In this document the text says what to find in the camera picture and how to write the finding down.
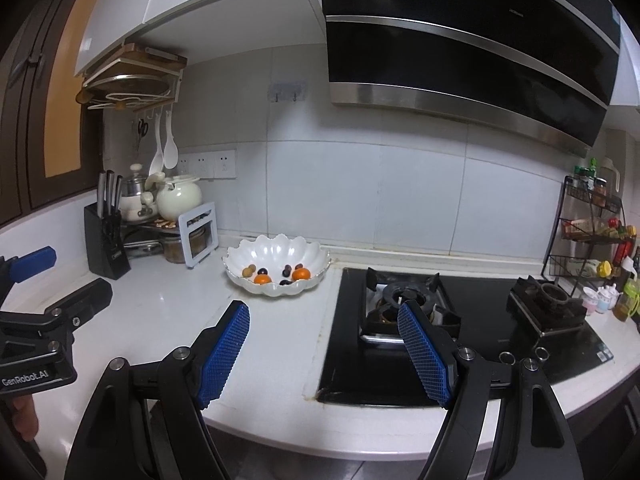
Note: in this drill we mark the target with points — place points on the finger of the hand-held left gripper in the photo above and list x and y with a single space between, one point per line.
82 297
32 260

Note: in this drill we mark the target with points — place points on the white scalloped ceramic bowl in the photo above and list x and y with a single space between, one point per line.
272 252

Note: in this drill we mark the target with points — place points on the orange mandarin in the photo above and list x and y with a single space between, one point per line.
301 274
262 279

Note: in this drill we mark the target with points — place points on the black burner grate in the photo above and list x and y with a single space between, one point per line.
547 300
380 310

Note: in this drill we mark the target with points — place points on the wall hook strip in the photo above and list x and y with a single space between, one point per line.
287 91

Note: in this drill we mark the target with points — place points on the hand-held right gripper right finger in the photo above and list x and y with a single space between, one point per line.
425 355

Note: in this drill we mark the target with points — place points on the white hanging rack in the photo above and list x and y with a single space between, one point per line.
175 82

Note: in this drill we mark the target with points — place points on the person's left hand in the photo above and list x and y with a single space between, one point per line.
25 417

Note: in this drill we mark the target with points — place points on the green-lid spice jar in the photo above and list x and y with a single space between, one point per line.
580 176

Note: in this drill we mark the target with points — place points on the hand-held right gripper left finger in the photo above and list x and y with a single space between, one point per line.
225 355

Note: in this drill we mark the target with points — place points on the white rice spoon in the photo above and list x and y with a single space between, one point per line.
171 152

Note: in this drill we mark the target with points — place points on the wooden trivet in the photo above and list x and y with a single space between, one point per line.
162 221

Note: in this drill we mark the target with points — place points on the white pot with lid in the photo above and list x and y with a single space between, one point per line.
132 185

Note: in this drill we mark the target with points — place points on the black glass gas stove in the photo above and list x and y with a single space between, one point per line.
345 340

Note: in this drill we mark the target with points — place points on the round wooden board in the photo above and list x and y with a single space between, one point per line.
125 91

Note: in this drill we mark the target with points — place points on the rectangular wooden cutting board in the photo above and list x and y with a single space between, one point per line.
150 55

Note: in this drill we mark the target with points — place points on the white wall socket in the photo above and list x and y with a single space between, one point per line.
186 166
225 163
204 165

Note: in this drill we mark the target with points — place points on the cream teapot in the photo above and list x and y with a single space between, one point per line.
180 199

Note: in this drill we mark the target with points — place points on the white plastic jug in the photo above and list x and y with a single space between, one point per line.
610 170

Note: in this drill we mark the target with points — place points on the brown wooden window frame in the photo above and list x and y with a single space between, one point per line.
30 110

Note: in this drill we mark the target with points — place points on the white ladle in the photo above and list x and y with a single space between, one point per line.
156 162

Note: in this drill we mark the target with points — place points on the red sauce bottle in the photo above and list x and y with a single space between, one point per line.
625 252

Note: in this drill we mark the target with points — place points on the steel pan lid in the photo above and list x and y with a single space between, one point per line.
142 246

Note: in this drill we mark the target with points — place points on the white wall cabinet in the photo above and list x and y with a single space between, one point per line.
200 0

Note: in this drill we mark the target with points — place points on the white milk pot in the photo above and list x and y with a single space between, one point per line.
135 210

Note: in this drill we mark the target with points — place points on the amber oil bottle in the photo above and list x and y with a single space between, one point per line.
620 311

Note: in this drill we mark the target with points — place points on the white condiment jar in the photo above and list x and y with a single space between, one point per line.
590 302
607 296

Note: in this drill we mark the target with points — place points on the black range hood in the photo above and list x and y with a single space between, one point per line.
450 50

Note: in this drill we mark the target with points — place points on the black knife block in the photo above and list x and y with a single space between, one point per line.
107 245

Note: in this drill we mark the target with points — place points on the dark base cabinet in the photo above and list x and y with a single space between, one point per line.
610 430

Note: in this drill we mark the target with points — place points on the white-framed corner shelf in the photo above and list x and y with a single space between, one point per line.
197 210

